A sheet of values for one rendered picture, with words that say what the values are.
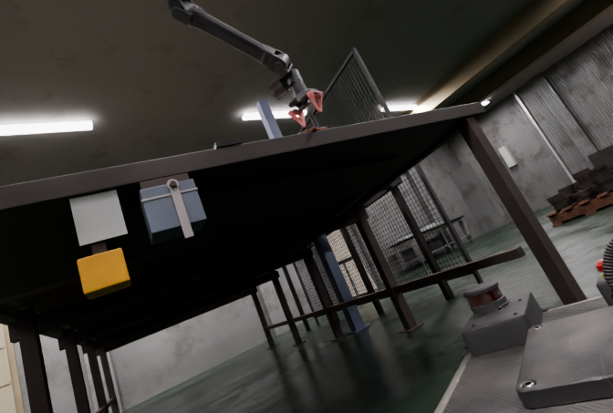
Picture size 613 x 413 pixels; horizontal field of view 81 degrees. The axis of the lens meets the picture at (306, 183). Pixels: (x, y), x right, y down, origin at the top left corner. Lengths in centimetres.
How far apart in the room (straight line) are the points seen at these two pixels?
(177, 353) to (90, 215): 558
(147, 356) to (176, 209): 553
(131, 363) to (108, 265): 550
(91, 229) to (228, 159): 38
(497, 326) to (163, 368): 598
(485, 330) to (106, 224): 82
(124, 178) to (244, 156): 32
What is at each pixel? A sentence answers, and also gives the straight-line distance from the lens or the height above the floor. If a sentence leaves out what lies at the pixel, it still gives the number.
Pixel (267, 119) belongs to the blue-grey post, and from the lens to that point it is 369.
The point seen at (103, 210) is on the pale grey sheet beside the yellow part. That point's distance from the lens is 99.
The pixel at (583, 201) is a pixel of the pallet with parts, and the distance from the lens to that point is 527.
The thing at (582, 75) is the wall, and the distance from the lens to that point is 1187.
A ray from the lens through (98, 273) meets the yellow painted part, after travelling 92.
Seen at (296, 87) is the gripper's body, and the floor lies 112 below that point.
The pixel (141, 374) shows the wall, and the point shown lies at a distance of 640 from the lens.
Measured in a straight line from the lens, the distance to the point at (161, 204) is 96.
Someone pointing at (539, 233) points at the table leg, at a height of 30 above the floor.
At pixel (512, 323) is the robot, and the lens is 69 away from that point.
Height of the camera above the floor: 44
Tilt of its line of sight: 16 degrees up
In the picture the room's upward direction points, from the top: 24 degrees counter-clockwise
